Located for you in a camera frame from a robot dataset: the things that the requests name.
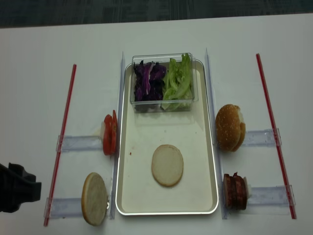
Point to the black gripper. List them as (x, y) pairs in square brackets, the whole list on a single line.
[(17, 186)]

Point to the bun half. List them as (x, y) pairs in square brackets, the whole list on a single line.
[(167, 165)]

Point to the inner tomato slice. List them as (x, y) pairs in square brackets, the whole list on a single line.
[(114, 132)]

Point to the tomato slice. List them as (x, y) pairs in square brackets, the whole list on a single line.
[(107, 137), (114, 132)]

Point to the outer tomato slice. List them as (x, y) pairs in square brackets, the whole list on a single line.
[(107, 137)]

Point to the green lettuce leaves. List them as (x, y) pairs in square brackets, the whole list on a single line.
[(178, 84)]

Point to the meat patty stack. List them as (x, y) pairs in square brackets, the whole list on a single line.
[(234, 192)]

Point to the left red tape strip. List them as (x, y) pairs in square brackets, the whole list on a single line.
[(62, 133)]

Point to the red tape strip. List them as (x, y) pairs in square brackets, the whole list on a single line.
[(62, 133), (279, 150)]

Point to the left lower clear holder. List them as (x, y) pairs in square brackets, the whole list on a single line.
[(62, 208)]

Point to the clear holder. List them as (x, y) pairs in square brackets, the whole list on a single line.
[(78, 143), (260, 138), (62, 208), (271, 196)]

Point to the left upper clear holder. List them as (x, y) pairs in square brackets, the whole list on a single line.
[(78, 143)]

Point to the bottom bun half facing out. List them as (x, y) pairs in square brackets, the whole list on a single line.
[(94, 199)]

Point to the white onion piece left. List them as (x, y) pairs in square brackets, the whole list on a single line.
[(102, 131)]

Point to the white onion piece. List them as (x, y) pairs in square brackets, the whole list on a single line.
[(102, 131), (248, 188)]

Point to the cream metal tray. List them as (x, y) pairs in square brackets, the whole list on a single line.
[(166, 134)]

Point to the purple cabbage leaves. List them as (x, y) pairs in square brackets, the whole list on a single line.
[(149, 81)]

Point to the clear plastic salad box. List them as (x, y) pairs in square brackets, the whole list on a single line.
[(163, 59)]

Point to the sesame top bun front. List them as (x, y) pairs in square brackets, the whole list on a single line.
[(224, 128)]

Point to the white onion piece right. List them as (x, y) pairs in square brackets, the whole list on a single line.
[(248, 188)]

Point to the top bun behind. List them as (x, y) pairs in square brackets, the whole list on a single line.
[(239, 127)]

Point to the right upper clear holder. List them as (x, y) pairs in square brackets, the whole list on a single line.
[(260, 138)]

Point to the right lower clear holder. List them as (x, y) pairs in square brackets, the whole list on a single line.
[(271, 196)]

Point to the right red tape strip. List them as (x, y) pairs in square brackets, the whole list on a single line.
[(279, 150)]

